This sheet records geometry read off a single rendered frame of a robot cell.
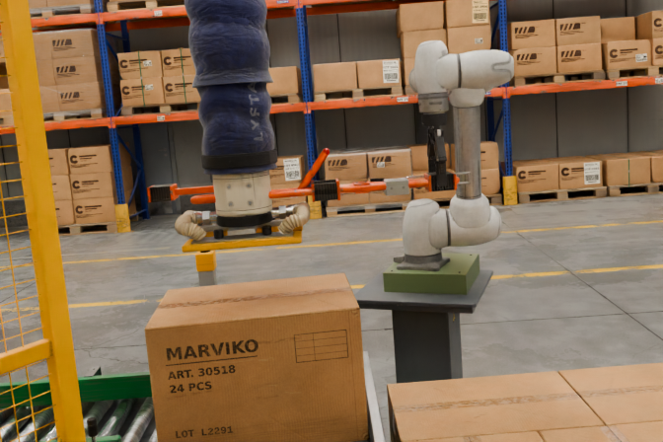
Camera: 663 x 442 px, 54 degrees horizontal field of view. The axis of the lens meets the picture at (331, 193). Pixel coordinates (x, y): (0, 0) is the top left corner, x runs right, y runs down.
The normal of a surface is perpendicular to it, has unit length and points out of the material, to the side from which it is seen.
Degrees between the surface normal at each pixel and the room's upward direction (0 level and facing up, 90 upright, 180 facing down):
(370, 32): 90
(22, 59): 90
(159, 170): 90
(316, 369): 90
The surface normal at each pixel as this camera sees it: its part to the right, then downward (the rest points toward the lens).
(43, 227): 0.79, 0.02
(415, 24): -0.05, 0.15
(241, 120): 0.43, -0.21
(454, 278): -0.36, 0.15
